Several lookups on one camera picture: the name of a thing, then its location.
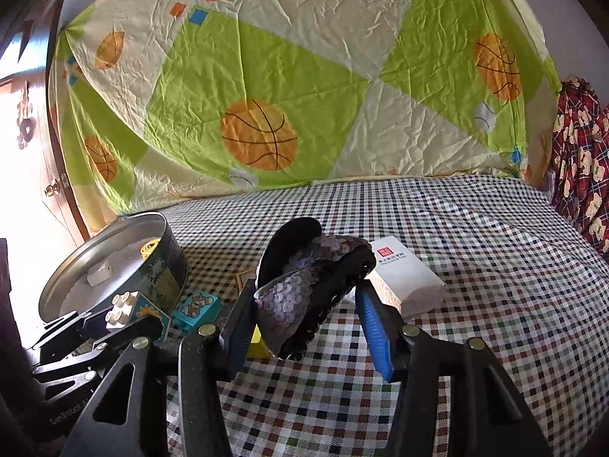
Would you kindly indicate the black sequined hair clip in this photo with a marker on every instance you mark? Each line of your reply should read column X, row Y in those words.
column 285, row 295

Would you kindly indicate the small white block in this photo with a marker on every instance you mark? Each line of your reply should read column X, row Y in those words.
column 98, row 276

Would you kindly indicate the round metal tin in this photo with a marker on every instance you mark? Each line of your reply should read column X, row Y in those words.
column 164, row 266

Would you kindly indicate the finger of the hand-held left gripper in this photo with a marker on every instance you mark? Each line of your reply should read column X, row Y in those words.
column 71, row 326
column 119, row 338

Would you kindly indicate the small yellow toy piece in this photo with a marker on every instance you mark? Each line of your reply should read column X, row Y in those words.
column 149, row 249

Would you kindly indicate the yellow toy block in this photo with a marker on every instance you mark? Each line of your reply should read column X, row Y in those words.
column 257, row 345

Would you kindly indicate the basketball print blanket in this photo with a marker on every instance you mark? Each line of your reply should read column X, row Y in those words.
column 295, row 81

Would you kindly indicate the white sun print toy block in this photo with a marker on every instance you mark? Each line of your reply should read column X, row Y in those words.
column 142, row 312

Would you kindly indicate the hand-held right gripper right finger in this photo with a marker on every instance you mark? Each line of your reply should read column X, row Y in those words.
column 376, row 328

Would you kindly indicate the checkered bed sheet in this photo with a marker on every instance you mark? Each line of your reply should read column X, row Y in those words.
column 476, row 257

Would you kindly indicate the white paper box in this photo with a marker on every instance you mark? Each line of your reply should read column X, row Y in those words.
column 409, row 276

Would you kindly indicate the teal bear print toy block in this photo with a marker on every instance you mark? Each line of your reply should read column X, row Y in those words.
column 195, row 309

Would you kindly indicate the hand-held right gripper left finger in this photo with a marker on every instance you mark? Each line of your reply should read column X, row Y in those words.
column 238, row 338

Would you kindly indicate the red plaid bear print cloth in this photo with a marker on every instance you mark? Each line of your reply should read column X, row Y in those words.
column 580, row 166

